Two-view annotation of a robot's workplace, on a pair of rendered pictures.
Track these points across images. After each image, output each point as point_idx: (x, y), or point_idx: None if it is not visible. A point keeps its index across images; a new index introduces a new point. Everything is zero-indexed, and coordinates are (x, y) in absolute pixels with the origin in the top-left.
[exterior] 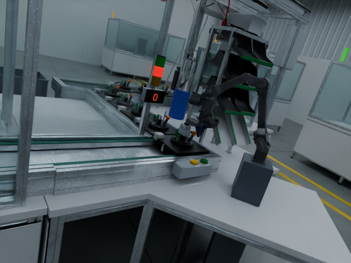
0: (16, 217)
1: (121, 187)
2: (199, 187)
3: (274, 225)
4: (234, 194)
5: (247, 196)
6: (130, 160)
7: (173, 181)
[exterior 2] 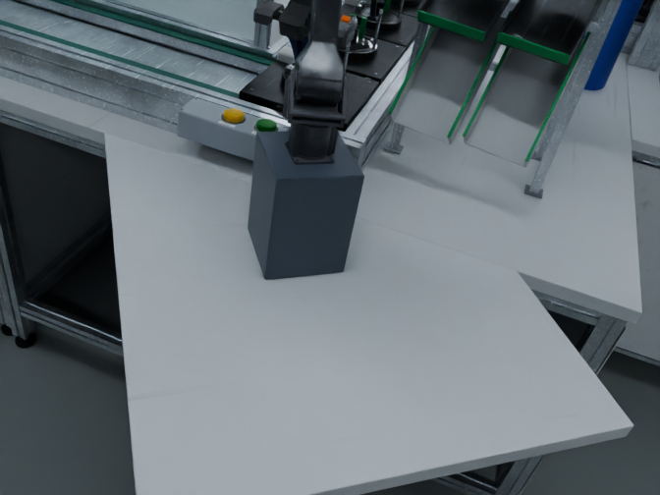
0: None
1: (84, 105)
2: (223, 179)
3: (205, 315)
4: (249, 224)
5: (257, 241)
6: (114, 61)
7: (193, 145)
